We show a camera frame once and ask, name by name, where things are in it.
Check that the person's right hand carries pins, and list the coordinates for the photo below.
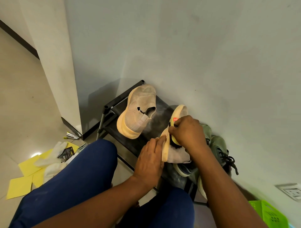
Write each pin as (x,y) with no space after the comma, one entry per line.
(188,135)

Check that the person's left hand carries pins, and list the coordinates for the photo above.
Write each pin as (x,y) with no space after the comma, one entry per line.
(149,164)

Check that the green sneaker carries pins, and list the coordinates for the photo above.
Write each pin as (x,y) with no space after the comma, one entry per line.
(207,129)
(218,145)

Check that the yellow-edged shoe shine sponge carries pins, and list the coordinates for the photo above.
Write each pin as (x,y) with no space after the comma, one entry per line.
(175,118)

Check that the beige suede shoe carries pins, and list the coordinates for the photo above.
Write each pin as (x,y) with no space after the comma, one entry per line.
(138,110)
(178,155)

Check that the pale teal packet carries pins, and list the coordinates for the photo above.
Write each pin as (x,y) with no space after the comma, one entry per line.
(82,147)

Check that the small dark packet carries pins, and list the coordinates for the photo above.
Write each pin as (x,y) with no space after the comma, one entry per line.
(65,153)

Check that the person's right forearm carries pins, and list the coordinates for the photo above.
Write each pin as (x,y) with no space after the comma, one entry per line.
(228,195)

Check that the black metal shoe rack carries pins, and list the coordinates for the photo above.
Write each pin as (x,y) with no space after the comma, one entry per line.
(160,115)

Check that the dark blue trousers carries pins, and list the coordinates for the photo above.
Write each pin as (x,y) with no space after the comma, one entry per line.
(77,178)

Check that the dark skirting strip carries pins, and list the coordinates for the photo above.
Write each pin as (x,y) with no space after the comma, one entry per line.
(18,38)
(70,126)

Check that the green plastic basket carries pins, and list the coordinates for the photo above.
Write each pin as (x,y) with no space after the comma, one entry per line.
(270,213)

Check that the white wall socket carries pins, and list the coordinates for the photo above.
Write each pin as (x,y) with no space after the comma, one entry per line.
(291,191)

